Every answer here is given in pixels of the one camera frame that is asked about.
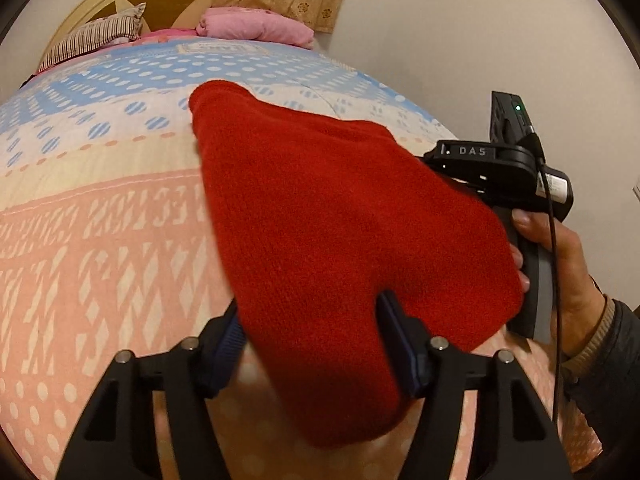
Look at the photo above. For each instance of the red knitted sweater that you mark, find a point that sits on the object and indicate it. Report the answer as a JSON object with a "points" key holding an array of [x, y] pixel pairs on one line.
{"points": [[325, 210]]}

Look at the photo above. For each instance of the pink printed cloth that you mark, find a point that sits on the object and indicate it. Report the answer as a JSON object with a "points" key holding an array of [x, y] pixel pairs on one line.
{"points": [[170, 35]]}

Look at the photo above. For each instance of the person's right forearm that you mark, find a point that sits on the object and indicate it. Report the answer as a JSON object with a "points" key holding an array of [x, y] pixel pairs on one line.
{"points": [[610, 375]]}

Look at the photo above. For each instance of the person's right hand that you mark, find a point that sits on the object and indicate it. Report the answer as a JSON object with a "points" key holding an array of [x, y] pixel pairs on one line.
{"points": [[575, 280]]}

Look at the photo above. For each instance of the striped pillow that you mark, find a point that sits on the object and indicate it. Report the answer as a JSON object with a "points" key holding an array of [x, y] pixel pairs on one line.
{"points": [[95, 35]]}

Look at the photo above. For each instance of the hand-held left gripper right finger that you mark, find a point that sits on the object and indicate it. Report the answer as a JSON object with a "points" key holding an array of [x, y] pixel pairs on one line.
{"points": [[405, 350]]}

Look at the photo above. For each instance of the cream and wood headboard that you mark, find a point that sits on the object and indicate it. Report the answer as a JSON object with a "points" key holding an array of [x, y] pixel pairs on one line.
{"points": [[170, 5]]}

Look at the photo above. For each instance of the dotted patchwork bed cover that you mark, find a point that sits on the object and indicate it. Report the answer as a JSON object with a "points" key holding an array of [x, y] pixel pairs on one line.
{"points": [[100, 210]]}

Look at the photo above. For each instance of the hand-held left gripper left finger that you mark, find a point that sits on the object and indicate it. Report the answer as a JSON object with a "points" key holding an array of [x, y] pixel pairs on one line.
{"points": [[225, 360]]}

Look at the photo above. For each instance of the pink folded blanket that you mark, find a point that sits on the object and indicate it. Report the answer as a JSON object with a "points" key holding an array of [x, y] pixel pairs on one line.
{"points": [[255, 27]]}

